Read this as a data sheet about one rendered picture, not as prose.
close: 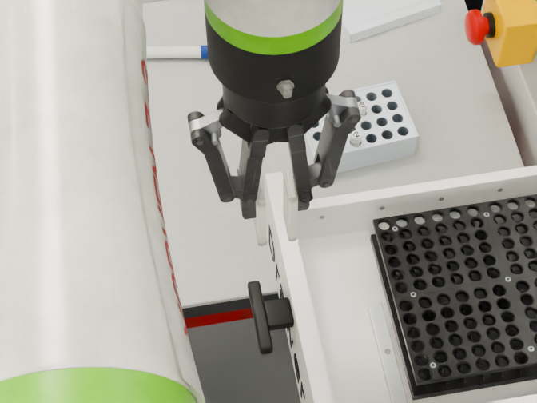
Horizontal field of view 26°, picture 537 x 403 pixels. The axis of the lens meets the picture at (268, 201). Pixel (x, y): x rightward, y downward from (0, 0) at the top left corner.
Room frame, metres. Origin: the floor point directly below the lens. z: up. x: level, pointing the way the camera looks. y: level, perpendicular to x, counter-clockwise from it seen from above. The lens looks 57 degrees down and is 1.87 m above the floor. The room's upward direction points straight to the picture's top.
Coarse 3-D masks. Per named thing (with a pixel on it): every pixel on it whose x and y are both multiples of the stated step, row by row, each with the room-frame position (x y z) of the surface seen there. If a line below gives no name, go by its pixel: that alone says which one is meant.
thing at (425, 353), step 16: (384, 256) 0.56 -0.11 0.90; (400, 256) 0.56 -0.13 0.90; (400, 272) 0.54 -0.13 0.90; (400, 304) 0.51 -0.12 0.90; (400, 320) 0.49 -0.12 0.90; (416, 320) 0.49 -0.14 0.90; (416, 352) 0.46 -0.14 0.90; (416, 368) 0.44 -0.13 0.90; (432, 368) 0.44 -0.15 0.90; (416, 384) 0.43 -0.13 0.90
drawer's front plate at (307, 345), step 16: (272, 176) 0.63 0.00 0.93; (272, 192) 0.61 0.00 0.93; (272, 208) 0.60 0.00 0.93; (272, 224) 0.59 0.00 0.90; (272, 240) 0.59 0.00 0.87; (272, 256) 0.59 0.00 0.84; (288, 256) 0.54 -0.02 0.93; (288, 272) 0.53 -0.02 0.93; (304, 272) 0.53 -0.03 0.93; (288, 288) 0.51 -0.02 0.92; (304, 288) 0.51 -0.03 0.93; (304, 304) 0.49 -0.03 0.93; (304, 320) 0.48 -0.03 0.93; (288, 336) 0.51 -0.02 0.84; (304, 336) 0.46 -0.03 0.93; (304, 352) 0.44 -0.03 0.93; (320, 352) 0.44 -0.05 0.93; (304, 368) 0.44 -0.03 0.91; (320, 368) 0.43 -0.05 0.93; (304, 384) 0.43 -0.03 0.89; (320, 384) 0.41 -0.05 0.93; (304, 400) 0.43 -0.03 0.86; (320, 400) 0.40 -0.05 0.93
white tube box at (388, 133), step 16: (368, 96) 0.84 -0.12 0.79; (384, 96) 0.85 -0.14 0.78; (400, 96) 0.83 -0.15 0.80; (368, 112) 0.81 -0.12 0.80; (384, 112) 0.81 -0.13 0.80; (400, 112) 0.81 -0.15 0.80; (320, 128) 0.79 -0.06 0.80; (368, 128) 0.80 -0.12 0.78; (384, 128) 0.79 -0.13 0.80; (400, 128) 0.79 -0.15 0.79; (368, 144) 0.77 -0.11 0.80; (384, 144) 0.76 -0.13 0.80; (400, 144) 0.77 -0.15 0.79; (416, 144) 0.77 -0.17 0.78; (352, 160) 0.75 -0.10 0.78; (368, 160) 0.76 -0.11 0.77; (384, 160) 0.76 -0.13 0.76
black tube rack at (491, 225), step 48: (384, 240) 0.60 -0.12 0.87; (432, 240) 0.58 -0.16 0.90; (480, 240) 0.59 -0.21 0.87; (528, 240) 0.58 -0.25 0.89; (384, 288) 0.54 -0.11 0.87; (432, 288) 0.52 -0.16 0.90; (480, 288) 0.52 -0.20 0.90; (528, 288) 0.52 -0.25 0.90; (432, 336) 0.47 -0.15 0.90; (480, 336) 0.47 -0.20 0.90; (528, 336) 0.47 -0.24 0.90; (432, 384) 0.44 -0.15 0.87; (480, 384) 0.44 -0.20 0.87
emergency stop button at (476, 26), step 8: (472, 16) 0.87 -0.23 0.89; (480, 16) 0.87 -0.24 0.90; (464, 24) 0.88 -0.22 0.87; (472, 24) 0.86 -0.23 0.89; (480, 24) 0.86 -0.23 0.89; (488, 24) 0.87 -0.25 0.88; (472, 32) 0.86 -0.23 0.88; (480, 32) 0.85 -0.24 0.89; (488, 32) 0.86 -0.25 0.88; (472, 40) 0.85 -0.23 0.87; (480, 40) 0.85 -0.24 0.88
